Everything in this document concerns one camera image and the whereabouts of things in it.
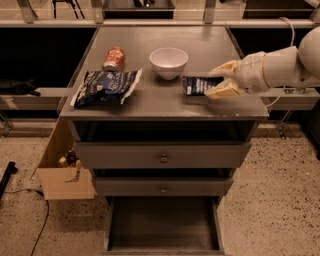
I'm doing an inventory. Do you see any black floor cable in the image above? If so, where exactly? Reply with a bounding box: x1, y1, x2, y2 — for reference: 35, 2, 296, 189
3, 188, 50, 256

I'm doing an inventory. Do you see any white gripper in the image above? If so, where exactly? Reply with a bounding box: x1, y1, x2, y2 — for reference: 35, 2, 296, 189
204, 52, 269, 99

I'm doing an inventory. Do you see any blue white chip bag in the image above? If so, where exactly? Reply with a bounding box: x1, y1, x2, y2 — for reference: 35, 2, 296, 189
70, 69, 143, 108

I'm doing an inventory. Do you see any grey top drawer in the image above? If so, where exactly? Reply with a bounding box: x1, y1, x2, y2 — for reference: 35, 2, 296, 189
74, 142, 251, 169

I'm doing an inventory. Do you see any grey wooden drawer cabinet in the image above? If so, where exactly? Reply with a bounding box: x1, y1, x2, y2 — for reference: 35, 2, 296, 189
60, 26, 268, 184

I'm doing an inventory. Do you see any cardboard box with items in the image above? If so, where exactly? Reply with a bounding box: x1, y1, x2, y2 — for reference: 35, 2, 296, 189
37, 119, 95, 200

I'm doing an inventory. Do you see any orange soda can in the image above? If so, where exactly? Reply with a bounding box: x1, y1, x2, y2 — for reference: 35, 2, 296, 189
102, 47, 125, 72

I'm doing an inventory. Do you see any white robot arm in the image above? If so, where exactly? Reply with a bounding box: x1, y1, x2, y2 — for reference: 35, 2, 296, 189
204, 27, 320, 99

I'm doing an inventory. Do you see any white hanging cable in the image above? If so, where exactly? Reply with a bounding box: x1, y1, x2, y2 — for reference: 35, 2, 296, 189
265, 17, 296, 109

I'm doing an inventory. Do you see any metal rail frame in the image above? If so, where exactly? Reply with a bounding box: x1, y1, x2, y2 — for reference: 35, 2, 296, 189
0, 0, 319, 28

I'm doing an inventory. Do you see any grey open bottom drawer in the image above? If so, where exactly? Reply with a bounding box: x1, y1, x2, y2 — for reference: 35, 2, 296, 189
103, 197, 225, 256

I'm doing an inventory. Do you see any white ceramic bowl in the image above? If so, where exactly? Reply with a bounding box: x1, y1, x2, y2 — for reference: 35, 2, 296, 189
149, 47, 189, 80

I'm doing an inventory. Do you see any dark blue rxbar wrapper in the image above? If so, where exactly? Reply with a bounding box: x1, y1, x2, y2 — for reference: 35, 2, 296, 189
182, 76, 223, 96

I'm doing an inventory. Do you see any grey middle drawer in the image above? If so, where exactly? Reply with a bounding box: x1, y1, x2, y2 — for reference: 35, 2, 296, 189
94, 177, 233, 196

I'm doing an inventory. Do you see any black object on left ledge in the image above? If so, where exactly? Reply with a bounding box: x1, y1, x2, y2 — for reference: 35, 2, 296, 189
0, 79, 41, 96

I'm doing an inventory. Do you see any black bar on floor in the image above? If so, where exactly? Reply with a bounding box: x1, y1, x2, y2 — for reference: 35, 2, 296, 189
0, 161, 18, 199

